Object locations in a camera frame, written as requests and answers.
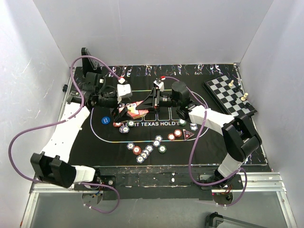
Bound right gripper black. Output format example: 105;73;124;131
136;87;180;114

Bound red chips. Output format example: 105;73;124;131
113;122;123;127
168;129;182;141

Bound red playing card deck box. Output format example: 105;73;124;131
126;101;149;119

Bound red poker chip stack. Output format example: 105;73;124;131
133;146;142;155

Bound blue poker chip stack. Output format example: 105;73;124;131
136;145;153;163

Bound green poker chip stack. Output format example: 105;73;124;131
158;145;167;154

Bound black triangular dealer button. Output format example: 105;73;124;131
182;129;195;141

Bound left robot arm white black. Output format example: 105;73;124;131
30;102;101;190

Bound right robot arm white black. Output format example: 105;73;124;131
136;79;262;189

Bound blue round blind button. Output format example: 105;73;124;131
101;116;111;125

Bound black poker felt mat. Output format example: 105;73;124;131
71;76;238;167

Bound black card shoe holder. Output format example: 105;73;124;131
81;47;102;77

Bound black silver chess board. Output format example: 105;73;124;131
204;76;257;117

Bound black chess pawn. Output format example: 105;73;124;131
231;99;237;105

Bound black case bottom corner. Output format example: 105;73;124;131
205;212;263;228

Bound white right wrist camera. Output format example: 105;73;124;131
153;80;164;92

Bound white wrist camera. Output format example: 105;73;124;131
153;80;164;92
117;84;133;99

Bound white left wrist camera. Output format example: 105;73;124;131
117;84;133;99

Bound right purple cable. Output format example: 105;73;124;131
161;76;247;207

